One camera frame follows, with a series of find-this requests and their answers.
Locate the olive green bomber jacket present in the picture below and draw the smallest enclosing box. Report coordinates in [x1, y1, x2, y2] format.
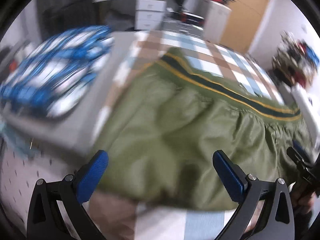
[94, 47, 313, 211]

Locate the person's right hand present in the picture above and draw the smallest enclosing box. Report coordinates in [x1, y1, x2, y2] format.
[290, 192, 317, 215]

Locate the checkered bed sheet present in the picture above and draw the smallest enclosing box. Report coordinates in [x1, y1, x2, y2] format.
[92, 29, 286, 240]

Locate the shoe rack with shoes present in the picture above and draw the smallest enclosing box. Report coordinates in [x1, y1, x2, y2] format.
[272, 31, 319, 89]

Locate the blue plaid folded blanket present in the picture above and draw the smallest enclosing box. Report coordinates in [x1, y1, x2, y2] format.
[1, 25, 114, 119]

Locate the white cabinet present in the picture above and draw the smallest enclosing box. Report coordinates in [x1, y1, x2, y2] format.
[203, 0, 232, 43]

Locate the wooden door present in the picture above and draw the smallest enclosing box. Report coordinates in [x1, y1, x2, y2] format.
[220, 0, 269, 53]

